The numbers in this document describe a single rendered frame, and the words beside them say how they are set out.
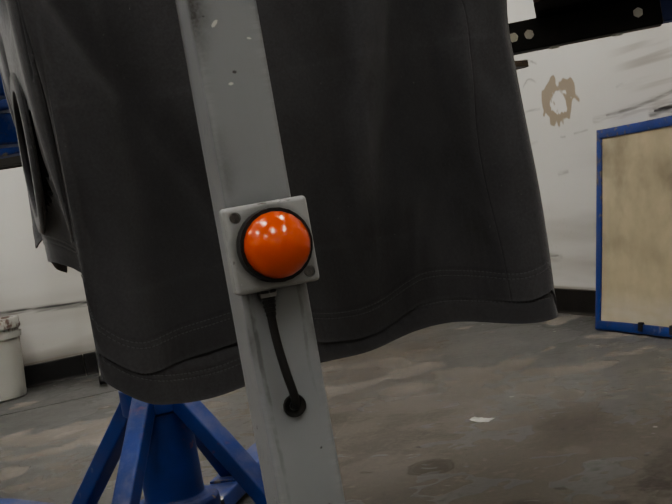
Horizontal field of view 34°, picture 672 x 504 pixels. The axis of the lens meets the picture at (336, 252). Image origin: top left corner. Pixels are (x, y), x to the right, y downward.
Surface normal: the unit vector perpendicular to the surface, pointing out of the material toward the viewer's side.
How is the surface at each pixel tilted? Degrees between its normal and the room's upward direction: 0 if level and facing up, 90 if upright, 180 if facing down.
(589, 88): 90
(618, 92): 90
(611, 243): 79
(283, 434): 90
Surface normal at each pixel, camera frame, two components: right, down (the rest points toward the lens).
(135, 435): -0.26, -0.66
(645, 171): -0.95, 0.01
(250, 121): 0.30, 0.00
